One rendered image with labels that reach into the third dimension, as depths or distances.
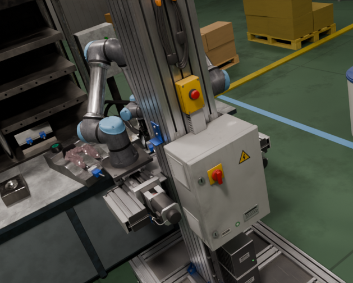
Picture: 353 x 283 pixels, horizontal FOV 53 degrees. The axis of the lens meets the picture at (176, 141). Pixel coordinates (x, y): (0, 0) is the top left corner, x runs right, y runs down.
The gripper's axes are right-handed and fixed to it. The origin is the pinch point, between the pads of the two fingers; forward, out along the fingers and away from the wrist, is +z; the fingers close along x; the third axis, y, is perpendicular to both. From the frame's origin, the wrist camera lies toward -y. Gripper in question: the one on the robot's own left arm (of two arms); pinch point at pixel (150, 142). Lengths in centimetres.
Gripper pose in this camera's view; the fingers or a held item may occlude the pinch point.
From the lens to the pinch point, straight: 233.5
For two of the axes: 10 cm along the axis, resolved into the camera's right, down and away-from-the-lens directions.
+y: 3.3, 4.0, -8.5
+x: 9.1, -3.7, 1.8
